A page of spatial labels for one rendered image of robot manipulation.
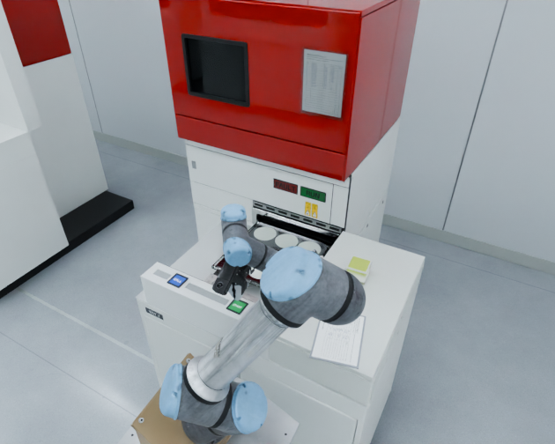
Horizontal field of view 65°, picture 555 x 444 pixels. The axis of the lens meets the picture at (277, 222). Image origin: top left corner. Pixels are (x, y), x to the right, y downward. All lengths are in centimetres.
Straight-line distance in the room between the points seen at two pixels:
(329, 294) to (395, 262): 91
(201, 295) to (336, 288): 80
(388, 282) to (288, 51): 89
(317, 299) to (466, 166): 249
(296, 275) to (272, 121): 99
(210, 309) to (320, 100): 82
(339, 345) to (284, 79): 93
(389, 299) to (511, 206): 189
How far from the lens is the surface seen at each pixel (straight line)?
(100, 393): 262
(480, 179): 325
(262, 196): 196
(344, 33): 149
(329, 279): 84
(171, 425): 128
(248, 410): 113
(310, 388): 154
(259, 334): 91
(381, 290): 160
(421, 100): 312
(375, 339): 145
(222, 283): 134
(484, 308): 311
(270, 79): 165
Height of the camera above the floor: 206
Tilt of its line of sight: 36 degrees down
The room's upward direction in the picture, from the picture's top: straight up
